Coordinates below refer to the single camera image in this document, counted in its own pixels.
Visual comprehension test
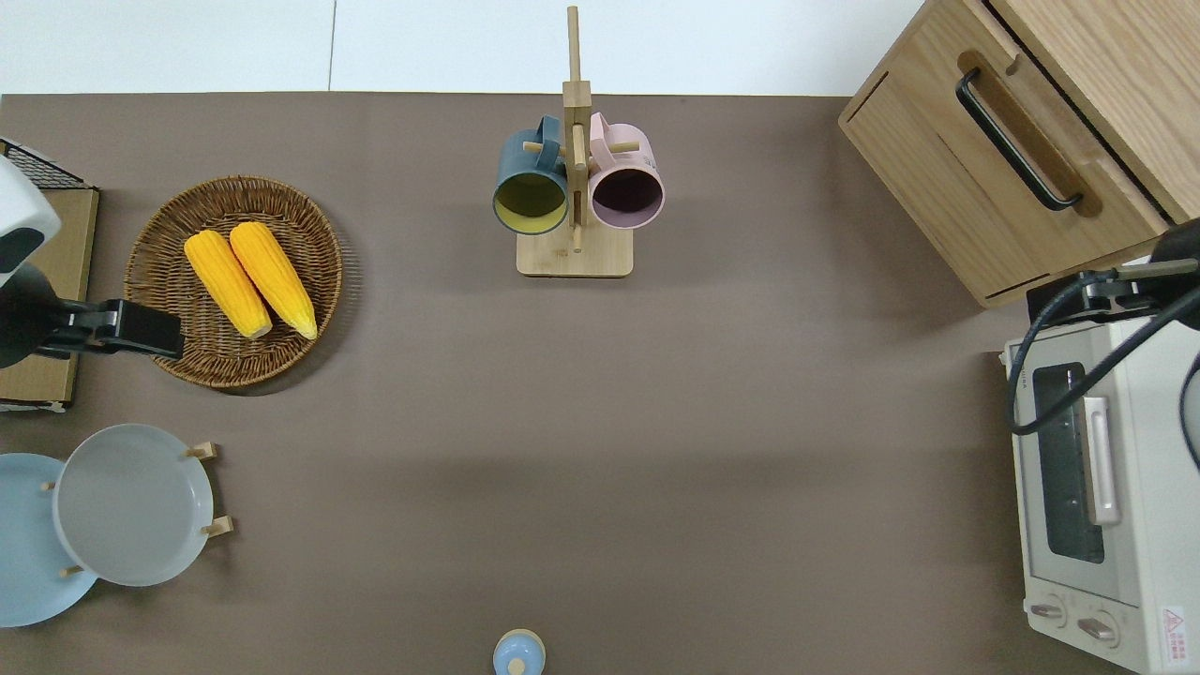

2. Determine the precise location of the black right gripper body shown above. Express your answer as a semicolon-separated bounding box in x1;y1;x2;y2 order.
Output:
1027;265;1171;326

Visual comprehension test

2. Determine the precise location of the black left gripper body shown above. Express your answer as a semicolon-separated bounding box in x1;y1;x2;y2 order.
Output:
58;298;185;362

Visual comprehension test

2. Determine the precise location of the black metal drawer handle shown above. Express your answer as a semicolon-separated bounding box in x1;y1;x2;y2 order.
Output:
954;67;1085;213

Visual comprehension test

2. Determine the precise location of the brown wicker basket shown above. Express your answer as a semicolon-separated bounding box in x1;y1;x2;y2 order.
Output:
124;175;344;390

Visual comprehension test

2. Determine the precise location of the yellow corn cob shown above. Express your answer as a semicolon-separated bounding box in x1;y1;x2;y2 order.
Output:
230;221;318;340
184;230;274;339

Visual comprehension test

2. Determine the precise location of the grey plate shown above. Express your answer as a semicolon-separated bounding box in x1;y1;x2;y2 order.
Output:
52;424;215;588

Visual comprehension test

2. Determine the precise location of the wooden plate rack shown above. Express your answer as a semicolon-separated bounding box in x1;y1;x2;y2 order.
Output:
40;442;233;578

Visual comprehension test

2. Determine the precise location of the light wooden cabinet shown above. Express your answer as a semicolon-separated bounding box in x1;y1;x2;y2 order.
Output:
837;0;1200;310

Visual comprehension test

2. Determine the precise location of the white toaster oven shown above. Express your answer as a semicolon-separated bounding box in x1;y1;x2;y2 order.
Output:
998;309;1200;675

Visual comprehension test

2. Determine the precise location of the light blue plate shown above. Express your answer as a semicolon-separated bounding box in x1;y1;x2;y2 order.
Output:
0;453;99;628

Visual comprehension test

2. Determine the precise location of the dark blue mug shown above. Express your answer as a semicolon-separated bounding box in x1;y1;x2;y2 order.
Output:
493;115;570;235

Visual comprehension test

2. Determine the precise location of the wooden mug tree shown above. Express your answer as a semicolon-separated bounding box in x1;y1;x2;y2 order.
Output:
517;5;634;278

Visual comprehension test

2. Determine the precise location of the pink mug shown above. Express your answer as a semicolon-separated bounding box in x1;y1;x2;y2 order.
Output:
588;112;666;231

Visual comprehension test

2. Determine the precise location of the small blue round bell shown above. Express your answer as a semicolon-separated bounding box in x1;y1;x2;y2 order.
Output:
493;629;547;675

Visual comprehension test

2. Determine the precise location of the black wire wooden shelf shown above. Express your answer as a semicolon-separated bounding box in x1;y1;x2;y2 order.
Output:
0;139;100;413

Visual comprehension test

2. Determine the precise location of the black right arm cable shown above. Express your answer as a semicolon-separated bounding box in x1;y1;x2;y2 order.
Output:
1007;267;1200;470

